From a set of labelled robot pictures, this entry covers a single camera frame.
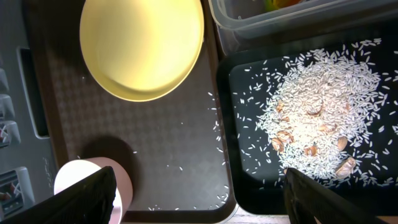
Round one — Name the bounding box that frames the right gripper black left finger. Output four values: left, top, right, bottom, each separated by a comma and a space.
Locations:
1, 166, 117, 224

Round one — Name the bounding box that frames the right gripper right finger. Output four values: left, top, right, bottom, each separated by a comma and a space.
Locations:
283, 168, 384, 224

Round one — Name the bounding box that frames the pink white bowl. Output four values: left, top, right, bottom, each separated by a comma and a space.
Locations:
53, 157, 133, 224

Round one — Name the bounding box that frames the yellow round plate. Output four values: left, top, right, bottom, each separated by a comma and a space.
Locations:
80, 0, 205, 102

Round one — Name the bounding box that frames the green orange snack wrapper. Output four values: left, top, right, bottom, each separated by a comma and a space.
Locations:
264, 0, 306, 12

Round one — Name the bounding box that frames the grey plastic dish rack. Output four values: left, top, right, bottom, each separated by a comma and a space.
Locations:
1, 0, 57, 220

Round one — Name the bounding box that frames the food scraps rice pile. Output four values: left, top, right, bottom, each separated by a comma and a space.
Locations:
233, 37, 398, 190

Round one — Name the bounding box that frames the black rectangular tray bin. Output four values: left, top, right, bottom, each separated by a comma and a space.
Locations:
216, 26, 397, 216

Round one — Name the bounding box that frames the dark brown serving tray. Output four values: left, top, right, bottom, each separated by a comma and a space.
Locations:
22, 1, 238, 223

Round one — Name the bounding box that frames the clear plastic bin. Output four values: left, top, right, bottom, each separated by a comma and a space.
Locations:
209, 0, 397, 55

